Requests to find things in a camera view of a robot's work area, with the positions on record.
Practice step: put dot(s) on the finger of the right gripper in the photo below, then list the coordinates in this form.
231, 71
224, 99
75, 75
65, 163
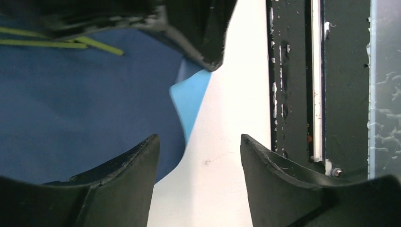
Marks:
196, 28

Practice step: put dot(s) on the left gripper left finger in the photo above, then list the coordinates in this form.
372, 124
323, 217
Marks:
116, 193

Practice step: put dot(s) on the white slotted cable duct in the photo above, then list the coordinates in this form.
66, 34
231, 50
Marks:
371, 51

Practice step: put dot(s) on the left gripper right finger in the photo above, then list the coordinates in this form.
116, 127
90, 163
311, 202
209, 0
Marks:
282, 193

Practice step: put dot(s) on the blue wrapping paper sheet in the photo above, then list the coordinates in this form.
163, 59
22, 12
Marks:
65, 111

